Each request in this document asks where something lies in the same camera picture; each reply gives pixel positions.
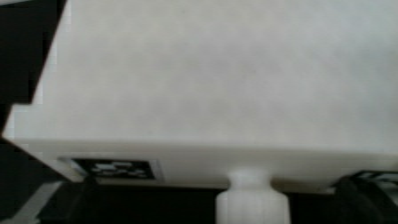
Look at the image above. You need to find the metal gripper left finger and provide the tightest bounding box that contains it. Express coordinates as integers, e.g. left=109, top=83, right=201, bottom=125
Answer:
left=6, top=178, right=98, bottom=224

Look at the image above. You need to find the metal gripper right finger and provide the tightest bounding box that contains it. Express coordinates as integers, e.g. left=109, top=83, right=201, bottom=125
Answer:
left=332, top=177, right=398, bottom=224

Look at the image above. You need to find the white drawer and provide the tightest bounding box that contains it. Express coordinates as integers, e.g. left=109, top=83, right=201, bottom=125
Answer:
left=4, top=0, right=398, bottom=224

